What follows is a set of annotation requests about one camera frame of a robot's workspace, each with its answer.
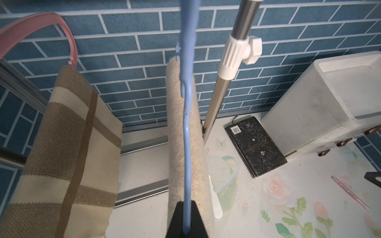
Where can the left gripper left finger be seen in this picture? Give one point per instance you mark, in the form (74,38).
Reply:
(175,229)

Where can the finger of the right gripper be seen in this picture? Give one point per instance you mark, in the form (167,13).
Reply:
(373,178)

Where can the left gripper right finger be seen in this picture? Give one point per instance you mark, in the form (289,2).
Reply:
(197,228)

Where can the beige scarf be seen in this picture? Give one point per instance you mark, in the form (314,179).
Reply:
(200,188)

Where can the brown plaid scarf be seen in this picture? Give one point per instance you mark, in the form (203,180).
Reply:
(69,184)

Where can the blue wire hanger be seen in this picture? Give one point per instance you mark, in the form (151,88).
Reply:
(189,22)

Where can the pink plastic hanger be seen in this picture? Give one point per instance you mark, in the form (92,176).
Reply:
(16,31)

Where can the floral table mat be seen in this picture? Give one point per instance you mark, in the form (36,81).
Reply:
(296,200)

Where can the white drawer cabinet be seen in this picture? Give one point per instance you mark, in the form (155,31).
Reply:
(335,101)

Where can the black notebook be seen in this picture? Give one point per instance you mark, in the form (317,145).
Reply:
(257,150)

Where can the metal clothes rack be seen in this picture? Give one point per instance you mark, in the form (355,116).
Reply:
(240,47)

